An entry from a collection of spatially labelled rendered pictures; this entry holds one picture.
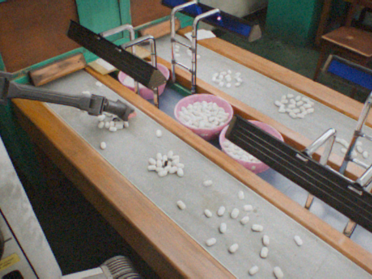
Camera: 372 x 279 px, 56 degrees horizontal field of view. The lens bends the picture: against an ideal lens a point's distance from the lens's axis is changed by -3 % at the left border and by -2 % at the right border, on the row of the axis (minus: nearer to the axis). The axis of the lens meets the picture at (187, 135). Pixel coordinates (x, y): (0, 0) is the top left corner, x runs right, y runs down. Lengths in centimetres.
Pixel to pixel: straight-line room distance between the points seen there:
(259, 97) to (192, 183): 66
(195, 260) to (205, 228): 14
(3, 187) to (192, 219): 85
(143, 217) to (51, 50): 107
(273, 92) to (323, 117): 29
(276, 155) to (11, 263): 69
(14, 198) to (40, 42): 147
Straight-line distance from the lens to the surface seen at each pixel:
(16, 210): 53
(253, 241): 122
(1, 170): 49
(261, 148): 102
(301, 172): 97
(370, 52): 316
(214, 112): 168
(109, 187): 134
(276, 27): 419
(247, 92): 185
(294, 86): 191
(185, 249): 116
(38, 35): 191
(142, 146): 151
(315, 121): 173
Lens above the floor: 175
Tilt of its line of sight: 41 degrees down
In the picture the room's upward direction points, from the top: straight up
